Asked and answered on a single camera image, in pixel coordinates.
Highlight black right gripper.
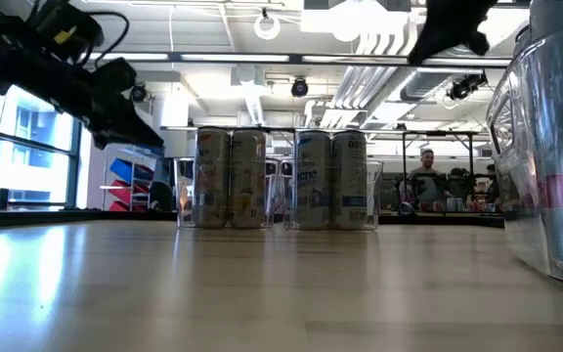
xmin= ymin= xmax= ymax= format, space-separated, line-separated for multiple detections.
xmin=407 ymin=0 xmax=500 ymax=66

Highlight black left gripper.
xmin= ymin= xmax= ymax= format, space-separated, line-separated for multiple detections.
xmin=17 ymin=46 xmax=165 ymax=151

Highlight clear plastic bin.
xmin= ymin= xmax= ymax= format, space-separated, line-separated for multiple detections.
xmin=279 ymin=156 xmax=384 ymax=232
xmin=485 ymin=19 xmax=563 ymax=289
xmin=173 ymin=155 xmax=282 ymax=230

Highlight black ceiling spotlight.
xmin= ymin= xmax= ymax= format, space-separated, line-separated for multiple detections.
xmin=290 ymin=77 xmax=310 ymax=99
xmin=446 ymin=72 xmax=489 ymax=102
xmin=129 ymin=83 xmax=149 ymax=105

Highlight shelf with blue red bins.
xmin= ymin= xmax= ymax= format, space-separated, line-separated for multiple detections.
xmin=99 ymin=143 xmax=166 ymax=213

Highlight white ceiling pipes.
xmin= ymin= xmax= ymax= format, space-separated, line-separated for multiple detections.
xmin=304 ymin=26 xmax=412 ymax=129

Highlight large window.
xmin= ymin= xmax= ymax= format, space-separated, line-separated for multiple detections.
xmin=0 ymin=72 xmax=83 ymax=211

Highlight yellow label tag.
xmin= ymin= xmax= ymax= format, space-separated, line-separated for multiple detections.
xmin=54 ymin=26 xmax=78 ymax=45

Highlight person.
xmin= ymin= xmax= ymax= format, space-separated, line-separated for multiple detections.
xmin=484 ymin=163 xmax=501 ymax=204
xmin=406 ymin=149 xmax=448 ymax=212

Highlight grey overhead beam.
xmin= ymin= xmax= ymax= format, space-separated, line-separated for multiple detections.
xmin=79 ymin=51 xmax=513 ymax=67

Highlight grey ventilation duct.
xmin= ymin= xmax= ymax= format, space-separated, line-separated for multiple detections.
xmin=400 ymin=70 xmax=455 ymax=103

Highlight black background metal frame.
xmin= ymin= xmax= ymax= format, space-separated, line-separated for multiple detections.
xmin=401 ymin=128 xmax=478 ymax=212

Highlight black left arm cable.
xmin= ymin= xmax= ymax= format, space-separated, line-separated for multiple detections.
xmin=85 ymin=10 xmax=131 ymax=68

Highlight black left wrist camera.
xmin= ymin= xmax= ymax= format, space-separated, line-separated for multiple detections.
xmin=35 ymin=0 xmax=106 ymax=63

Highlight white ring ceiling light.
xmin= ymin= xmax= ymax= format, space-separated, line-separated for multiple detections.
xmin=253 ymin=12 xmax=282 ymax=42

